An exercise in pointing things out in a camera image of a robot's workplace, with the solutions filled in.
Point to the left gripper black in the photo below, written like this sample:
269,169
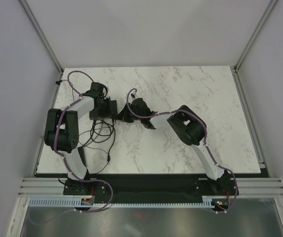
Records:
107,101

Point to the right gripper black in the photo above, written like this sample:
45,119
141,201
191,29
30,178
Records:
123,115

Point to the black network switch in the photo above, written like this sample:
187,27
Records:
106,116

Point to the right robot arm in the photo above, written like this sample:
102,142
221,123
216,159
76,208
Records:
189,128

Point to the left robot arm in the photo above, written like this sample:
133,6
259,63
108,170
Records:
62,133

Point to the black power adapter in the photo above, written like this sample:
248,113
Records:
81,152

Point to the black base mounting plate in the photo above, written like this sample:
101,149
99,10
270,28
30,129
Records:
153,188

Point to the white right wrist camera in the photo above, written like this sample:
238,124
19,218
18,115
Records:
133,96

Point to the left aluminium frame post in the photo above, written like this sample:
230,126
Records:
39,32

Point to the aluminium frame post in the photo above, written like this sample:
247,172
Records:
256,32
39,32

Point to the white slotted cable duct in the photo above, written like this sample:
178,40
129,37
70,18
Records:
84,203

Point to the right aluminium frame post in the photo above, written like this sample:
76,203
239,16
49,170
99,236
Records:
256,32

